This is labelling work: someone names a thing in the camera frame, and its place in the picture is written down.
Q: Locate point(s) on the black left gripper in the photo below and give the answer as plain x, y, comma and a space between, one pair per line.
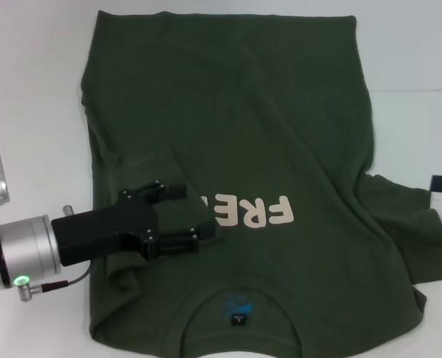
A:
101, 231

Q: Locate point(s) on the dark green FREE t-shirt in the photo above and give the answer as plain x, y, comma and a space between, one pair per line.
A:
265, 123

